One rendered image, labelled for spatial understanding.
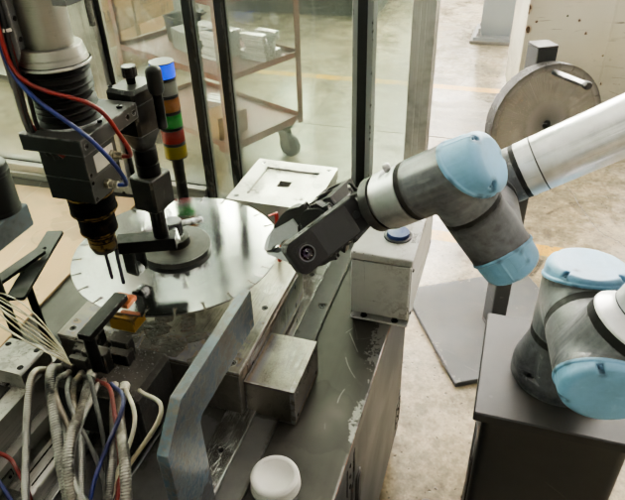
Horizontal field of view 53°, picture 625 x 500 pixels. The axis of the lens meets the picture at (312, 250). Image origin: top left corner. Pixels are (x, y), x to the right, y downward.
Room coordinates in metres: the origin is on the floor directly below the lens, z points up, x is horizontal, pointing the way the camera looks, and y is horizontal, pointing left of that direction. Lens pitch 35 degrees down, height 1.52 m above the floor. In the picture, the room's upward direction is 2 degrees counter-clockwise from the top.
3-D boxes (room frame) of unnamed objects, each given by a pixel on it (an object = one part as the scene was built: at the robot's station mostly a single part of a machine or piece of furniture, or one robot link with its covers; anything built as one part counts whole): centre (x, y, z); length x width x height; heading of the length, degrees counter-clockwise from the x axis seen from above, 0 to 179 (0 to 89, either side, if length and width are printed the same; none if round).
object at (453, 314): (1.68, -0.64, 0.50); 0.50 x 0.50 x 1.00; 11
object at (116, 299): (0.65, 0.28, 0.95); 0.10 x 0.03 x 0.07; 161
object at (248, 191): (1.13, 0.05, 0.82); 0.18 x 0.18 x 0.15; 71
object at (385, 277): (1.00, -0.16, 0.82); 0.28 x 0.11 x 0.15; 161
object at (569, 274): (0.72, -0.40, 0.91); 0.13 x 0.12 x 0.14; 169
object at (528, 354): (0.73, -0.40, 0.80); 0.15 x 0.15 x 0.10
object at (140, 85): (0.76, 0.22, 1.17); 0.06 x 0.05 x 0.20; 152
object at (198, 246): (0.83, 0.22, 0.96); 0.11 x 0.11 x 0.03
